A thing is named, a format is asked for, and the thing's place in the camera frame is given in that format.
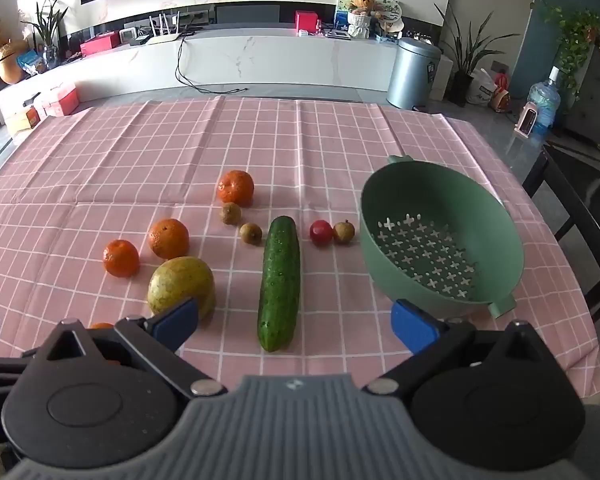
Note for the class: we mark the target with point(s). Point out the small white device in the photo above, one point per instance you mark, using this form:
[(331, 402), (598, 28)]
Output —
[(130, 36)]

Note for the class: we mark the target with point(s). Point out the long-leaved potted plant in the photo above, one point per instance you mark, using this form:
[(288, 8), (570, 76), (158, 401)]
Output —
[(462, 60)]

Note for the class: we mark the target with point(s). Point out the upright red box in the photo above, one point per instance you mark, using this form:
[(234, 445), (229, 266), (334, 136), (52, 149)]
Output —
[(307, 21)]

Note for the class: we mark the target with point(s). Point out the blue water bottle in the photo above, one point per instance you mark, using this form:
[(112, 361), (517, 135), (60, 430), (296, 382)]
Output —
[(544, 102)]

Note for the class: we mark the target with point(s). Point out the green cucumber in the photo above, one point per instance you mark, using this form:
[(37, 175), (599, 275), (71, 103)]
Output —
[(280, 280)]

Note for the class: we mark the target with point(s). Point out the red cherry tomato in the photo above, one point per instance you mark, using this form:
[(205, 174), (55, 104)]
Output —
[(321, 233)]

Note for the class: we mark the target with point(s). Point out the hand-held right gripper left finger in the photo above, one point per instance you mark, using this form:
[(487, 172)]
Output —
[(175, 321)]

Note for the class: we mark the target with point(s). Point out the orange tangerine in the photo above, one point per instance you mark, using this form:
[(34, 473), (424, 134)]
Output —
[(169, 238), (235, 188), (100, 326), (121, 258)]

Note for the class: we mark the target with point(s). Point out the white router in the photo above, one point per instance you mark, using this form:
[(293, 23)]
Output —
[(162, 38)]

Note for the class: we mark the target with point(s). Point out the brown longan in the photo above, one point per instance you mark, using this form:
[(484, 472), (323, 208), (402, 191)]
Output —
[(230, 213), (343, 232), (250, 234)]

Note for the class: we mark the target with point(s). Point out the flat red box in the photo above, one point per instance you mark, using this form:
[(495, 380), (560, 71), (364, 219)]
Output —
[(100, 44)]

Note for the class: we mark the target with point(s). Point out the blue picture card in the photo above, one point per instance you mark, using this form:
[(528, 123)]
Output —
[(342, 10)]

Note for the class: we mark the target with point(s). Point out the white plastic bag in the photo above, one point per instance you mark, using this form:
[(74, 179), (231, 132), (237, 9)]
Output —
[(481, 89)]

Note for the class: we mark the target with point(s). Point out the silver blue trash can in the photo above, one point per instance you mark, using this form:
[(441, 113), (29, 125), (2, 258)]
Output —
[(412, 75)]

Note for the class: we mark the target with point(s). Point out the brown cardboard box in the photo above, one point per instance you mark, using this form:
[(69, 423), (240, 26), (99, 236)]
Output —
[(22, 120)]

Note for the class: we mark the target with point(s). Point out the green plant in vase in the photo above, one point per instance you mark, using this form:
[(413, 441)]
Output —
[(50, 35)]

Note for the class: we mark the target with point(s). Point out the green plastic colander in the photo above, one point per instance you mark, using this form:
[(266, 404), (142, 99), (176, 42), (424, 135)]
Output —
[(430, 220)]

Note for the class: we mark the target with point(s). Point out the pink red gift boxes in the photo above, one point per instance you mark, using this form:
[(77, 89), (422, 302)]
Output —
[(60, 100)]

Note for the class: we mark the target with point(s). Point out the brown teddy bear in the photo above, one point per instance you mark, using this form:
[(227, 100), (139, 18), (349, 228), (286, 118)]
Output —
[(362, 2)]

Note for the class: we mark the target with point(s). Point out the dark cabinet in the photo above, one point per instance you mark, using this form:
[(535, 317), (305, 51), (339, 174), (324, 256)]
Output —
[(595, 100)]

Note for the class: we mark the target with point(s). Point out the round printed fan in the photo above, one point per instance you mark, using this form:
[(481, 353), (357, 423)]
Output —
[(389, 12)]

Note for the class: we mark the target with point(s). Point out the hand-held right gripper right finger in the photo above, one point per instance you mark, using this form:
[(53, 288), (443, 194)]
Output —
[(412, 325)]

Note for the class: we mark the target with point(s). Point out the round orange vase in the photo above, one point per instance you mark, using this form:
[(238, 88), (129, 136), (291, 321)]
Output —
[(7, 64)]

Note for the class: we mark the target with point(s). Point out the green climbing vine plant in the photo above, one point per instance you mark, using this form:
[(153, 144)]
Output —
[(575, 30)]

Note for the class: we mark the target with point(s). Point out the small pink stand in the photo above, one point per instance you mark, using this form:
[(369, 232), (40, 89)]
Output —
[(526, 122)]

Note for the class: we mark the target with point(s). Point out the white marble console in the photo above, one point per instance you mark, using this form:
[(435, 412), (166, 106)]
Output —
[(280, 60)]

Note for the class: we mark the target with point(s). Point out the small blue box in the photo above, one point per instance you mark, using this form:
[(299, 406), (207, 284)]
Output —
[(30, 61)]

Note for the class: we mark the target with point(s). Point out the pink checked tablecloth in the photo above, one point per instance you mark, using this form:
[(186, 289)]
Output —
[(130, 160)]

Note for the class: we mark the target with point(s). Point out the black chair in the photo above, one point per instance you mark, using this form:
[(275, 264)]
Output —
[(580, 220)]

